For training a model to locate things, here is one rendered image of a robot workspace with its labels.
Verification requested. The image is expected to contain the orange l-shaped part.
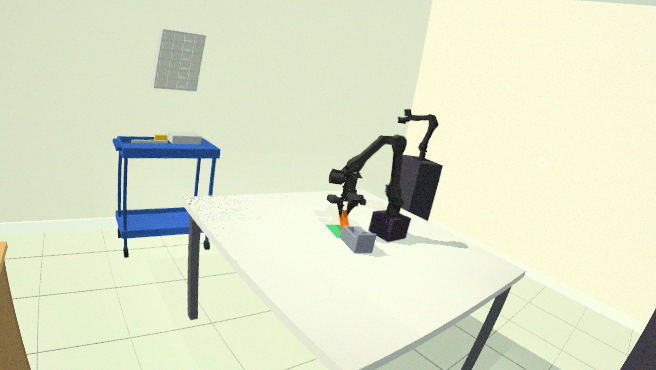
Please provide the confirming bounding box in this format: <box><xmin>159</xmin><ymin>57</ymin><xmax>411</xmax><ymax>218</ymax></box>
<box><xmin>339</xmin><ymin>210</ymin><xmax>349</xmax><ymax>231</ymax></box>

